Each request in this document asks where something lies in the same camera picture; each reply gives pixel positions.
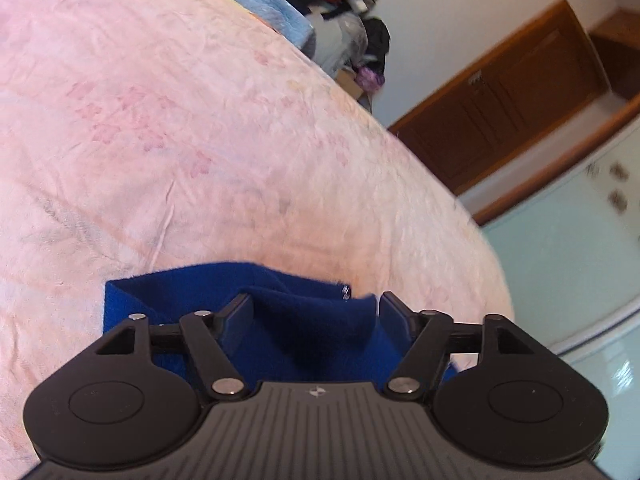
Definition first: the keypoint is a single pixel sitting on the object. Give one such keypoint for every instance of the light blue blanket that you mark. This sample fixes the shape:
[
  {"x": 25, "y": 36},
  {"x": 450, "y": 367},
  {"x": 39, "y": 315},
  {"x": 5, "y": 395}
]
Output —
[{"x": 272, "y": 10}]

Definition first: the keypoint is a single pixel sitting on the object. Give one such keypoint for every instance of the purple bag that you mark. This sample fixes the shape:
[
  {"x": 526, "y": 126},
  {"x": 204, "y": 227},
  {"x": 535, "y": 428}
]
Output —
[{"x": 371, "y": 76}]

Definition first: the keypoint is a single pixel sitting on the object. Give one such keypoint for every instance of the wooden cabinet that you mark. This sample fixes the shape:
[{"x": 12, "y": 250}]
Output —
[{"x": 617, "y": 55}]

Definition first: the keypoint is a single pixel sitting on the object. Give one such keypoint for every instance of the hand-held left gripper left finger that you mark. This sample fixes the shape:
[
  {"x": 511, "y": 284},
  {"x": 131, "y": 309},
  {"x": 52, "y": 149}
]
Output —
[{"x": 238, "y": 317}]

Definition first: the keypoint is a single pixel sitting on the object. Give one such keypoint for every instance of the wooden door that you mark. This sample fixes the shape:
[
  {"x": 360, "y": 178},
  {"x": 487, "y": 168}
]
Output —
[{"x": 500, "y": 105}]

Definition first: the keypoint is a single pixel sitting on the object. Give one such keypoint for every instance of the pale green glass cabinet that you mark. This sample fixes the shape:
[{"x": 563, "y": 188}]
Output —
[{"x": 575, "y": 260}]

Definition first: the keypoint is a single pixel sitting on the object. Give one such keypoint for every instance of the pink blanket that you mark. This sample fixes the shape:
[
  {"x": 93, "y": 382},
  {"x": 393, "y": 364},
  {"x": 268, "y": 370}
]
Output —
[{"x": 200, "y": 125}]

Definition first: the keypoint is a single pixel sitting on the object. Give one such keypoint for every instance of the dark blue sweater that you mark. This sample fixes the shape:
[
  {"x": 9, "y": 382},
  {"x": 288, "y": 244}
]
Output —
[{"x": 305, "y": 320}]

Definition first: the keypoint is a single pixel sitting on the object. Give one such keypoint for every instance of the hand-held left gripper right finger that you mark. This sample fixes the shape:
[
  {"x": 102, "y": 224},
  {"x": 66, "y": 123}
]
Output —
[{"x": 392, "y": 312}]

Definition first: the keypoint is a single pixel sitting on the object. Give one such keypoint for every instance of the cardboard box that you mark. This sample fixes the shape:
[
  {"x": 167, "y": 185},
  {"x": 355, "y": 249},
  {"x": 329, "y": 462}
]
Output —
[{"x": 352, "y": 87}]

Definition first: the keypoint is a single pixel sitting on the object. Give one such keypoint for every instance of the grey plastic bag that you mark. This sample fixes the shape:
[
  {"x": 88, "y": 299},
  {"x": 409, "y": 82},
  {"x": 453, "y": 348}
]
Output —
[{"x": 335, "y": 42}]

